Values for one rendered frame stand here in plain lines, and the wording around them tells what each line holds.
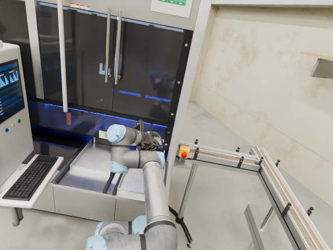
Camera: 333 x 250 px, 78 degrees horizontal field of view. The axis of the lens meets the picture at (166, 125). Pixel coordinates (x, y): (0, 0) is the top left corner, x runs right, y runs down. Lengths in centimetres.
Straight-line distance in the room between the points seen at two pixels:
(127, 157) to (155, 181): 17
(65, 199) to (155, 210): 152
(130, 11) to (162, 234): 110
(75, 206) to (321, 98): 332
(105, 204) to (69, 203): 34
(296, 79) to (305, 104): 42
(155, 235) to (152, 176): 23
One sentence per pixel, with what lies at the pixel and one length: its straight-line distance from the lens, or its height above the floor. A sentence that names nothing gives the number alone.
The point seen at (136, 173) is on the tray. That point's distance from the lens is 144.
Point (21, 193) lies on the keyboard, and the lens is 146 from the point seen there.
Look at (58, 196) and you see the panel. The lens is 213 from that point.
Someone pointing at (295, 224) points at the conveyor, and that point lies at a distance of 148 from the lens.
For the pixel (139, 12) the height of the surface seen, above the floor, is 184.
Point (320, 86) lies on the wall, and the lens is 360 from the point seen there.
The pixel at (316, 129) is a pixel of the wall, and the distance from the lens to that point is 361.
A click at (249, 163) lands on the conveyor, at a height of 93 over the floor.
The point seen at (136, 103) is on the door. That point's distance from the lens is 139.
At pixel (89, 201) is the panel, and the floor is 33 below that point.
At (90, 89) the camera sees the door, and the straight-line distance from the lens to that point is 146.
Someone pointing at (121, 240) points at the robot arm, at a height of 132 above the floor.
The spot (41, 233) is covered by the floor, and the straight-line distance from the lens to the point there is 231.
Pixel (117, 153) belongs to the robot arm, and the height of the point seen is 133.
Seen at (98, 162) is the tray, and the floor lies 88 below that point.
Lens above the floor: 182
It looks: 26 degrees down
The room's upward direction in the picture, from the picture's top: 11 degrees clockwise
